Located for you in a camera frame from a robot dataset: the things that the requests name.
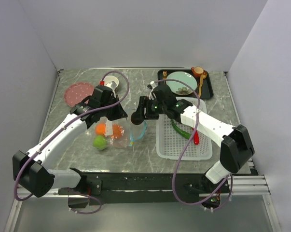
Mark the green toy apple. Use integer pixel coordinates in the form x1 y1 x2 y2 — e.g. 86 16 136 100
93 135 108 150

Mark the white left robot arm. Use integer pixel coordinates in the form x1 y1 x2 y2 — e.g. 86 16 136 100
13 85 127 197

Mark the red toy chili pepper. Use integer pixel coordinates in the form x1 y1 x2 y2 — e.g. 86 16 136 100
193 131 200 145

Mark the pink dotted plate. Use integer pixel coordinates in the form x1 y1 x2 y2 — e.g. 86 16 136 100
64 82 94 107

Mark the aluminium front rail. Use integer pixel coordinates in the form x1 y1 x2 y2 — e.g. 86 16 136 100
200 175 271 198

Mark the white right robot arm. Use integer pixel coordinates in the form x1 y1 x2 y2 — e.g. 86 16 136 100
131 85 255 192

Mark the clear zip top bag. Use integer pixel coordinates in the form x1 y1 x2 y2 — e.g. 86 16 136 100
92 108 147 151

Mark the green toy cucumber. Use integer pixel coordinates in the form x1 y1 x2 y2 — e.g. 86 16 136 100
171 120 191 139

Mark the floral paper bowl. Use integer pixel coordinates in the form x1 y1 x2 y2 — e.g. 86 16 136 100
102 75 119 91

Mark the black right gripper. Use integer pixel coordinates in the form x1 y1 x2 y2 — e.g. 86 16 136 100
133 96 166 120

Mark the white plastic mesh basket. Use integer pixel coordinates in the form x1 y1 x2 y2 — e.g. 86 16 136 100
156 97 213 161

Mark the black serving tray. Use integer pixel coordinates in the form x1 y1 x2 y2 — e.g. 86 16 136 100
157 69 214 100

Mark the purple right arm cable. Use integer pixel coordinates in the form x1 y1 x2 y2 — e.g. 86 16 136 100
150 79 233 210

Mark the wooden spoon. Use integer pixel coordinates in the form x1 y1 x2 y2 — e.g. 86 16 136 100
199 71 208 88

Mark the dark purple toy mangosteen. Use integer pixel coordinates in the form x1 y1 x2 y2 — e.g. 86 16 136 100
130 112 144 125

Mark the orange toy tangerine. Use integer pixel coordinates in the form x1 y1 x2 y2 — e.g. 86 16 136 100
111 124 124 139
95 123 106 136

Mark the mint green plate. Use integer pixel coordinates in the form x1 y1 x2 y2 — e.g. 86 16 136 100
166 71 197 96

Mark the gold fork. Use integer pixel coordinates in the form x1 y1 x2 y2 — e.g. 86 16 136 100
162 71 167 79

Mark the brown ceramic cup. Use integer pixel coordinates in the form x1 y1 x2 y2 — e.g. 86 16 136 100
191 67 208 78

